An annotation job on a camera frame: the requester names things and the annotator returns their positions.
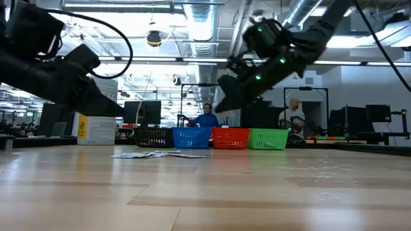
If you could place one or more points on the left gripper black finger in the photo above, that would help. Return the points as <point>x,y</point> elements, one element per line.
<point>99,106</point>

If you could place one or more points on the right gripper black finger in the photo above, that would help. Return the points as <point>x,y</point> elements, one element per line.
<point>232,93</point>

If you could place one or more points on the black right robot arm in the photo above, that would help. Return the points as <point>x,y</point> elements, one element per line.
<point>314,32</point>

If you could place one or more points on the black background robot arm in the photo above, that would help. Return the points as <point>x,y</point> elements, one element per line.
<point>303,125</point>
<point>183,120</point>

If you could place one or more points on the white wipes canister yellow stripe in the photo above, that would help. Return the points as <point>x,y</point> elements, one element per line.
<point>99,128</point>

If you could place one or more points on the black partition panel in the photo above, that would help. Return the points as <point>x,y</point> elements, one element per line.
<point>260,117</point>

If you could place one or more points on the person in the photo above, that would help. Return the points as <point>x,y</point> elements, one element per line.
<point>292,112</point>
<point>207,121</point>

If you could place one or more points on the black cabinet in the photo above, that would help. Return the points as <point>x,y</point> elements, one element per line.
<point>51,118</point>

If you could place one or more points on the black computer monitor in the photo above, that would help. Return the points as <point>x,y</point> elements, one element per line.
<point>143,112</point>

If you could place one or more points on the red plastic bin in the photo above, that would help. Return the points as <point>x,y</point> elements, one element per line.
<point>229,138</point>

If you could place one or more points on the grey chair back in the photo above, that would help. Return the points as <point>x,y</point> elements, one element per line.
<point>59,129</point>

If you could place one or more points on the black ceiling speaker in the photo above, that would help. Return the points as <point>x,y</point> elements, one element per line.
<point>177,81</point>

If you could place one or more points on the green plastic bin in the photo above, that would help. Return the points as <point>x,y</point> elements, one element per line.
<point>268,139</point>

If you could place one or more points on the blue plastic bin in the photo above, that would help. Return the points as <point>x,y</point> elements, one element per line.
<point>191,138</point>

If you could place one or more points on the black plastic bin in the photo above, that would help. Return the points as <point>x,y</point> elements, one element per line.
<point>152,137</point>

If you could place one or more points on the grey box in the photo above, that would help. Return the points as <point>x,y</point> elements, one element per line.
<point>6,142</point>

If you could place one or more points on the ceiling light strip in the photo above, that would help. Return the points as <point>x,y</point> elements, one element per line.
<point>353,63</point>
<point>160,59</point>

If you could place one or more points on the white packet red print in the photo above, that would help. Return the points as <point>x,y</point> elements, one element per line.
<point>186,156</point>

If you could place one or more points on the orange green striped bar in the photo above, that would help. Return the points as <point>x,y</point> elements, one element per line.
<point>324,138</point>

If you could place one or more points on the black panel screen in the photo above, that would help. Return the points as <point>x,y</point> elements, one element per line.
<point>350,123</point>

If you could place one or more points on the small black monitor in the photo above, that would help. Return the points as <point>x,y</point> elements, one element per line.
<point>379,113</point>

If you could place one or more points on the black background table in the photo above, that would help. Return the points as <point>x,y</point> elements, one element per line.
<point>379,136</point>

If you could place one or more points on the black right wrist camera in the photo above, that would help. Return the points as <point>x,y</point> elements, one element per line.
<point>239,66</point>

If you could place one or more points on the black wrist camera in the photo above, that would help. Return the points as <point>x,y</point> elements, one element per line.
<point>239,66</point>
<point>82,59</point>

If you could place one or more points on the grey wall vent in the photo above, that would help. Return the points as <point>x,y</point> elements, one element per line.
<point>309,80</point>

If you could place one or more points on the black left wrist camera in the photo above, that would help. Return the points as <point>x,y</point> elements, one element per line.
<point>82,59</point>

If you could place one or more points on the black aluminium table frame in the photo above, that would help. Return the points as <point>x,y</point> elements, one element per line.
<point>45,142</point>

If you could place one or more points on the silver slanted duct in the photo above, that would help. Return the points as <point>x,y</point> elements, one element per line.
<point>302,9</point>

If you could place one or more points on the silver ventilation duct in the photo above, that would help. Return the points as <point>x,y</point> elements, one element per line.
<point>200,19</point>

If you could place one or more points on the black overhead camera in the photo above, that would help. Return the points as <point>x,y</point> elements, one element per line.
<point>154,38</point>

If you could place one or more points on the black camera stand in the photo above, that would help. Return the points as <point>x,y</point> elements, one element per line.
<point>404,123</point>

